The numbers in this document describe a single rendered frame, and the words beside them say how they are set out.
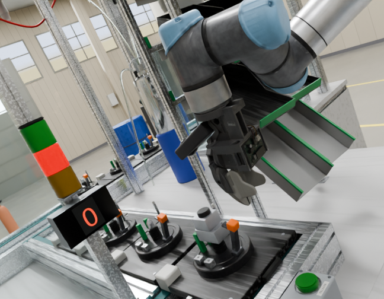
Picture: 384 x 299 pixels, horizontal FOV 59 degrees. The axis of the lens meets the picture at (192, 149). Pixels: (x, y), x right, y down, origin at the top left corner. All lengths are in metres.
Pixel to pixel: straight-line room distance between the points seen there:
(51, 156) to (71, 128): 10.98
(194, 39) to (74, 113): 11.24
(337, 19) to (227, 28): 0.19
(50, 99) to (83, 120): 1.19
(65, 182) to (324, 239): 0.54
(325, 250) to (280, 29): 0.48
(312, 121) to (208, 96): 0.59
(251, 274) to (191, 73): 0.41
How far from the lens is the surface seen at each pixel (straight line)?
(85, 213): 0.71
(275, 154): 0.94
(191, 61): 0.54
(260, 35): 0.50
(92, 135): 11.80
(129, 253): 1.06
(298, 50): 0.60
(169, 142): 1.65
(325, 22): 0.61
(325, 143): 1.05
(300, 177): 0.92
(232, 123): 0.56
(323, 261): 0.79
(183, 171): 1.69
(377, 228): 0.95
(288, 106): 0.87
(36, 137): 0.69
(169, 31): 0.54
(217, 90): 0.55
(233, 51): 0.52
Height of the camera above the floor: 1.40
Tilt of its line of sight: 14 degrees down
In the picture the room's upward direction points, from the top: 25 degrees counter-clockwise
